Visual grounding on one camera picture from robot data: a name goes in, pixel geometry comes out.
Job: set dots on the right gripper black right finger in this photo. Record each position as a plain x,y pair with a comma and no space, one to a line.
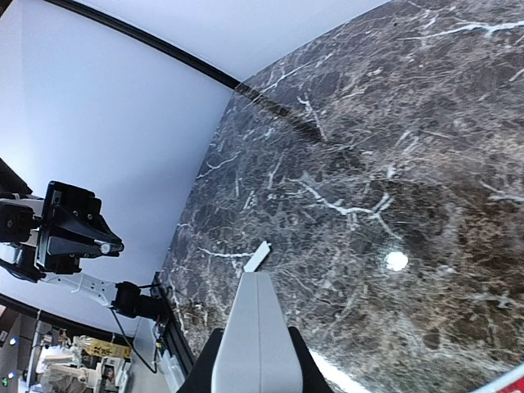
312,378

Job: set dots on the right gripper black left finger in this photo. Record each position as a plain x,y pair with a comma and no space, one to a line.
199,379

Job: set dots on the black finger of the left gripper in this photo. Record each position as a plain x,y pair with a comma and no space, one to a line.
95,232

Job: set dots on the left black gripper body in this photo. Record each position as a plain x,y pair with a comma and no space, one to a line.
69,228

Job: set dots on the white air conditioner remote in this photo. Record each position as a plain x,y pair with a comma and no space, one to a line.
256,353

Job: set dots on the white battery cover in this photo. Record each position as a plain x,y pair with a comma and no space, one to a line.
257,258

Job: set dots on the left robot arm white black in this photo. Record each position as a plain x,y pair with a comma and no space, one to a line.
21,220

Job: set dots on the red white remote control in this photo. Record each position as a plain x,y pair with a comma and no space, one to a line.
510,382

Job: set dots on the left black frame post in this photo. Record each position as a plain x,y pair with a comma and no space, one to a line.
150,40

